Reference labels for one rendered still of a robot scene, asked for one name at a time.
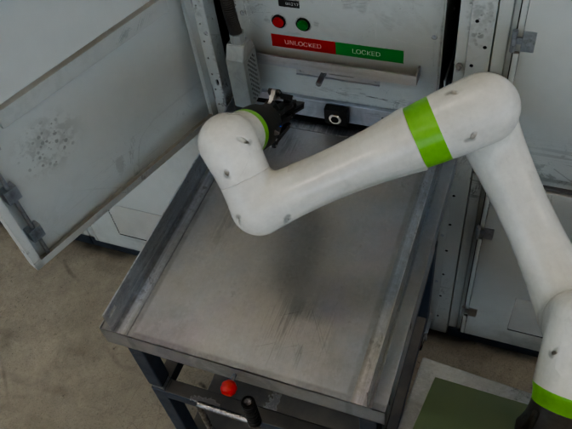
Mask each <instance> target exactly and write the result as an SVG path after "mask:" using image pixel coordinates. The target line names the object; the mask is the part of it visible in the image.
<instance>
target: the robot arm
mask: <svg viewBox="0 0 572 429"><path fill-rule="evenodd" d="M267 92H268V94H269V100H266V102H265V103H264V104H262V105H259V104H252V105H249V106H245V107H244V108H242V109H239V110H237V111H235V112H223V113H220V114H217V115H214V116H212V117H211V118H210V119H209V120H207V121H206V122H205V124H204V125H203V126H202V127H201V129H200V132H199V135H198V138H197V147H198V150H199V153H200V156H201V157H202V159H203V160H204V162H205V164H206V165H207V167H208V168H209V171H210V172H211V174H212V175H213V176H214V178H215V180H216V182H217V184H218V186H219V188H220V189H221V192H222V194H223V196H224V198H225V200H226V204H227V206H228V208H229V210H230V213H231V215H232V218H233V220H234V222H235V223H236V225H237V226H238V227H239V228H240V229H241V230H242V231H244V232H246V233H248V234H250V235H254V236H265V235H268V234H270V233H273V232H275V231H276V230H278V229H279V228H281V227H283V226H285V225H287V224H288V223H290V222H292V221H293V220H296V219H298V218H300V217H301V216H303V215H306V214H308V213H310V212H312V211H313V210H315V209H319V208H321V207H323V206H324V205H326V204H329V203H332V202H333V201H336V200H338V199H341V198H343V197H346V196H348V195H351V194H353V193H355V192H359V191H362V190H364V189H366V188H369V187H371V186H376V185H379V184H381V183H384V182H387V181H389V180H395V179H397V178H400V177H404V176H406V175H410V174H416V173H419V172H422V171H427V170H428V168H430V167H432V166H435V165H438V164H440V163H445V162H448V161H449V160H452V159H455V158H458V157H461V156H464V155H465V156H466V159H467V160H468V162H469V164H471V166H472V169H473V170H474V172H475V174H476V176H477V177H478V179H479V181H480V183H481V184H482V186H483V189H484V190H485V192H486V194H487V196H488V198H489V200H490V202H491V204H492V206H493V208H494V210H495V212H496V214H497V216H498V218H499V220H500V223H501V225H502V227H503V229H504V231H505V234H506V236H507V239H508V241H509V243H510V245H511V247H512V251H513V253H514V255H515V258H516V260H517V263H518V266H519V269H520V271H521V273H522V276H523V280H524V282H525V285H526V288H527V290H528V293H529V298H530V300H531V304H532V307H533V309H534V312H535V317H536V321H537V323H538V327H539V329H540V331H541V334H542V336H543V338H542V342H541V348H540V351H539V355H538V358H537V362H536V365H535V372H534V375H533V380H532V386H533V389H532V395H531V399H530V401H529V404H528V406H527V408H526V409H525V411H524V412H523V413H522V414H521V415H520V416H519V417H518V418H517V419H516V423H515V427H514V428H515V429H572V244H571V242H570V240H569V238H568V236H567V235H566V233H565V231H564V229H563V227H562V225H561V223H560V221H559V219H558V217H557V215H556V213H555V211H554V209H553V207H552V205H551V202H550V200H549V198H548V196H547V194H546V191H545V189H544V186H543V185H542V183H541V179H540V177H539V175H538V173H537V170H536V168H535V165H534V162H533V160H532V157H531V155H530V153H529V148H528V146H527V143H526V141H525V138H524V136H523V131H522V129H521V125H520V122H519V117H520V114H521V100H520V96H519V94H518V91H517V90H516V88H515V87H514V85H513V84H512V83H511V82H510V81H509V80H508V79H506V78H505V77H503V76H501V75H499V74H496V73H493V72H477V73H473V74H471V75H469V76H467V77H464V78H462V79H460V80H458V81H456V82H454V83H451V84H450V85H448V86H445V87H443V88H441V89H439V90H437V91H435V92H433V93H431V94H429V95H428V96H426V97H424V98H422V99H420V100H417V101H416V102H414V103H412V104H411V105H409V106H406V107H404V108H403V107H400V108H399V109H397V110H396V111H394V112H393V113H391V114H389V115H388V116H386V117H384V118H382V119H381V120H380V121H378V122H377V123H374V124H373V125H371V126H369V127H367V128H366V129H364V130H362V131H361V132H359V133H357V134H355V135H353V136H351V137H350V138H348V139H346V140H343V141H342V142H340V143H338V144H336V145H334V146H331V147H330V148H327V149H325V150H323V151H321V152H319V153H316V154H314V155H312V156H310V157H307V158H304V159H302V160H300V161H298V162H295V163H291V164H290V165H289V166H288V167H285V168H282V169H279V170H273V169H271V167H270V165H269V163H268V162H267V160H266V156H265V154H264V152H263V151H264V150H265V149H266V148H267V147H271V148H276V147H277V144H278V142H279V141H280V140H281V139H282V138H283V136H284V135H285V134H286V132H287V131H288V130H289V129H290V127H291V123H290V122H289V121H290V120H291V119H292V118H293V117H294V116H295V113H296V112H299V111H300V110H302V109H304V104H305V102H302V101H297V100H293V95H291V94H283V93H282V92H281V90H280V89H270V88H269V89H268V90H267ZM277 99H278V100H280V99H282V100H283V101H282V102H280V103H278V104H277V103H276V102H275V100H277Z"/></svg>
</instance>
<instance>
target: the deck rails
mask: <svg viewBox="0 0 572 429"><path fill-rule="evenodd" d="M442 168H443V163H440V164H438V165H435V166H432V167H430V168H428V170H427V171H423V174H422V176H421V180H420V184H419V187H418V190H417V193H416V196H415V200H414V203H413V206H412V209H411V212H410V215H409V219H408V222H407V225H406V228H405V231H404V234H403V238H402V241H401V243H400V247H399V250H398V254H397V257H396V259H395V263H394V266H393V268H392V273H391V276H390V279H389V282H388V285H387V287H386V292H385V295H384V298H383V301H382V303H381V306H380V311H379V314H378V317H377V319H376V322H375V326H374V330H373V333H372V335H371V338H370V341H369V346H368V349H367V351H366V354H365V357H364V360H363V365H362V368H361V370H360V373H359V376H358V379H357V384H356V386H355V389H354V392H353V394H352V400H351V403H353V404H356V405H359V406H363V407H365V408H368V409H371V408H372V405H373V402H374V399H375V394H376V391H377V387H378V385H379V381H380V377H381V373H382V370H383V367H384V364H385V361H386V356H387V353H388V350H389V347H390V344H391V341H392V336H393V333H394V329H395V327H396V324H397V320H398V315H399V313H400V310H401V306H402V304H403V298H404V296H405V292H406V289H407V287H408V283H409V278H410V275H411V272H412V269H413V266H414V263H415V258H416V255H417V252H418V249H419V246H420V241H421V238H422V235H423V231H424V229H425V225H426V221H427V217H428V215H429V211H430V208H431V206H432V200H433V198H434V194H435V191H436V188H437V185H438V180H439V177H440V174H441V171H442ZM214 180H215V178H214V176H213V175H212V174H211V172H210V171H209V168H208V167H207V165H206V164H205V162H204V160H203V159H202V157H201V156H200V153H198V155H197V157H196V159H195V161H194V162H193V164H192V166H191V167H190V169H189V170H188V172H187V174H186V176H185V178H184V179H183V181H182V182H181V183H180V186H179V187H178V189H177V191H176V192H175V194H174V195H173V197H172V199H171V200H170V202H169V204H168V206H167V208H166V209H165V210H164V212H163V214H162V216H161V217H160V219H159V221H158V222H157V224H156V226H155V227H154V229H153V231H152V233H151V235H150V236H149V238H148V239H147V240H146V243H145V244H144V246H143V248H142V249H141V251H140V252H139V254H138V256H137V257H136V259H135V261H134V263H133V265H132V266H131V267H130V269H129V271H128V273H127V274H126V276H125V278H124V279H123V281H122V282H121V284H120V286H119V287H118V289H117V291H116V293H115V294H114V295H113V297H112V299H111V301H110V303H109V304H108V306H107V308H106V309H105V311H104V312H103V314H102V317H103V318H104V319H105V321H106V323H107V325H108V326H109V328H110V331H111V332H113V333H116V334H119V335H124V336H127V335H128V333H129V331H130V330H131V328H132V326H133V324H134V322H135V320H136V318H137V317H138V316H139V314H140V311H141V309H142V308H143V306H144V305H145V303H146V301H147V299H148V297H149V295H150V294H151V292H152V290H153V289H154V287H155V285H156V283H157V281H158V279H159V278H160V276H161V274H162V273H163V270H164V268H165V267H166V265H167V264H168V262H169V260H170V258H171V256H172V254H173V253H174V251H175V249H176V247H177V246H178V244H179V242H180V240H181V239H182V237H183V235H184V233H185V232H186V229H187V227H188V226H189V225H190V223H191V221H192V219H193V217H194V215H195V214H196V212H197V210H198V208H199V206H200V204H201V203H202V201H203V199H204V198H205V196H206V194H207V192H208V190H209V188H210V187H211V185H212V184H213V182H214ZM113 305H115V308H114V309H113V311H112V313H111V315H110V317H109V316H108V313H109V311H110V310H111V308H112V307H113Z"/></svg>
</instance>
